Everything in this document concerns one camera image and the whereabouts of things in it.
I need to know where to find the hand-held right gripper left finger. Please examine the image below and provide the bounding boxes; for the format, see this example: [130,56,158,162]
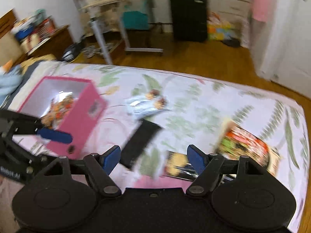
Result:
[35,145,122,198]

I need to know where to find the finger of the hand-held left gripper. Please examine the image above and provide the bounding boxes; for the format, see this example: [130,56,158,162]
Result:
[0,109,73,144]

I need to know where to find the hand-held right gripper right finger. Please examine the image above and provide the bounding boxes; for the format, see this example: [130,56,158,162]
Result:
[186,144,277,197]

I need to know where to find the black potato chip packet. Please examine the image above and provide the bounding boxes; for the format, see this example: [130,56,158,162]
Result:
[165,150,195,180]

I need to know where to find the clear bag of coated peanuts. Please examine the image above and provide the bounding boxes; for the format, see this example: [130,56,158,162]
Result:
[40,96,76,130]

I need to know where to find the pink cardboard box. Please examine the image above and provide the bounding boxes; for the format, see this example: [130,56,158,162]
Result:
[19,76,108,161]

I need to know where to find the beige instant noodle packet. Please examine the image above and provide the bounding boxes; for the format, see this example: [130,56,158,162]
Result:
[216,123,280,176]

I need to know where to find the white snack bar packet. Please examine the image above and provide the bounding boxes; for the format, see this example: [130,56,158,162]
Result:
[125,97,156,120]
[145,89,169,110]

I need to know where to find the black smartphone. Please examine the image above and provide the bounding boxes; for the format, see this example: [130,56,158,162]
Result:
[119,120,164,171]

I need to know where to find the floral bedsheet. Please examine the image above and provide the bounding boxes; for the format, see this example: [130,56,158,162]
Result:
[0,62,307,233]

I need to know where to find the light blue cloth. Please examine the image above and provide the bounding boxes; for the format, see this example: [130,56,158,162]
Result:
[0,64,24,103]

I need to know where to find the yellow cloth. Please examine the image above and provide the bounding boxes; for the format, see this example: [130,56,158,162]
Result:
[20,53,57,69]

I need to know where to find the black shoes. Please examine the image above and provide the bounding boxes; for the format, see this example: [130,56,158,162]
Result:
[61,43,83,62]

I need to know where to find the wooden nightstand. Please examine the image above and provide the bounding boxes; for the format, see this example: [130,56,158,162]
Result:
[0,8,74,62]

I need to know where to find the grey slippers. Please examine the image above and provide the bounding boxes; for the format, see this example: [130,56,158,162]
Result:
[82,44,100,58]

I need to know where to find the white gift box red ribbon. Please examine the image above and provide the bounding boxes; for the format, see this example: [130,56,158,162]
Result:
[20,35,40,53]

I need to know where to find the blue box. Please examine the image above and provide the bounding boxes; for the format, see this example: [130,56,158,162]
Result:
[13,26,32,41]

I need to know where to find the dark slippers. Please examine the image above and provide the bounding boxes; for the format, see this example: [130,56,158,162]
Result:
[222,39,241,48]

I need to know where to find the colourful gift bag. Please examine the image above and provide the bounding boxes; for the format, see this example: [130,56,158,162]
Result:
[207,12,241,42]

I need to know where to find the teal shopping bag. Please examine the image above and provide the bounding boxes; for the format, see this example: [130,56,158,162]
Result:
[121,10,149,31]

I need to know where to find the black suitcase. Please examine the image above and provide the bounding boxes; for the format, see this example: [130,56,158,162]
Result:
[169,0,209,42]

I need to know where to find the white door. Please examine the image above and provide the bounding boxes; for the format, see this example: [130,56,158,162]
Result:
[250,0,311,96]

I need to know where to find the pink hanging bag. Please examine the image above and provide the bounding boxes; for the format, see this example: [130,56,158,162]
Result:
[251,0,272,23]

